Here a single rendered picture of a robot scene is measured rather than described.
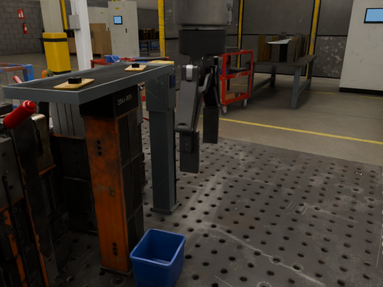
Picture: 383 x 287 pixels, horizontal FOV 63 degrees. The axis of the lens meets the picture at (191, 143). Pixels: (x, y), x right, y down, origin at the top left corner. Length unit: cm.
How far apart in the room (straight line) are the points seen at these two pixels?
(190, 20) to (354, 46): 650
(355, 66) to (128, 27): 711
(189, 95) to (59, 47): 764
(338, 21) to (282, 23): 117
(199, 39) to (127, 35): 1067
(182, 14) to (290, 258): 65
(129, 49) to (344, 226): 1045
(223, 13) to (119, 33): 1089
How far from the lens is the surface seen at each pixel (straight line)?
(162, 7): 530
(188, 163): 49
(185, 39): 49
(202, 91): 48
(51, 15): 806
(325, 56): 780
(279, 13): 800
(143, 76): 64
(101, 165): 67
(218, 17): 48
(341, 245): 97
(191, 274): 80
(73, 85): 54
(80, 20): 491
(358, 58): 693
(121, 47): 1133
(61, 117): 84
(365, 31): 690
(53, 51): 803
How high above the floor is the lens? 125
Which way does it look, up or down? 21 degrees down
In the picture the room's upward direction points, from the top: straight up
